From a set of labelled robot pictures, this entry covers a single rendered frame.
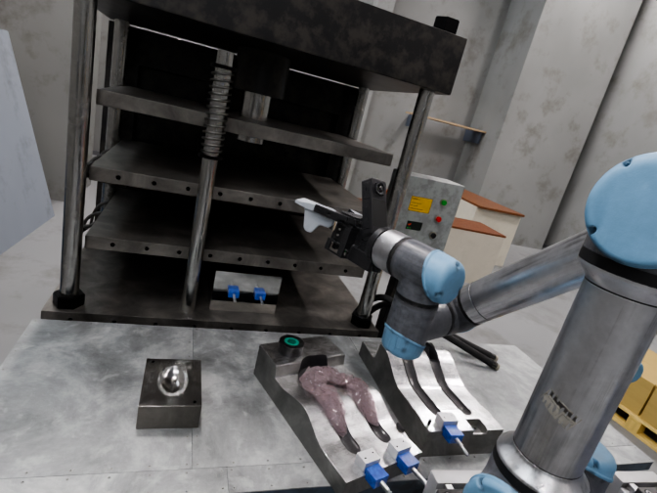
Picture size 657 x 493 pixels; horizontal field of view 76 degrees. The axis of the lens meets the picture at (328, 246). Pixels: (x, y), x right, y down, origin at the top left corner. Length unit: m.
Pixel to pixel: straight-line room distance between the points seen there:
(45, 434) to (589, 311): 1.13
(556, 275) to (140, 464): 0.95
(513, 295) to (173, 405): 0.85
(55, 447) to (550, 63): 8.82
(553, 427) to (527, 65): 8.38
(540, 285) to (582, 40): 8.83
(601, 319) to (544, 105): 8.60
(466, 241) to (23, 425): 4.98
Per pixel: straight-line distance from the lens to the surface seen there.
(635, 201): 0.52
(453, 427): 1.33
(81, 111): 1.57
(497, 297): 0.76
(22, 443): 1.24
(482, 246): 5.71
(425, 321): 0.72
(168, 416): 1.22
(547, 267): 0.72
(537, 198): 9.44
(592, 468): 0.77
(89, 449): 1.20
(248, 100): 1.88
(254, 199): 1.66
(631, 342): 0.57
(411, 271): 0.69
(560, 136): 9.43
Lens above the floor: 1.64
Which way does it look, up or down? 17 degrees down
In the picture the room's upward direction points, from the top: 14 degrees clockwise
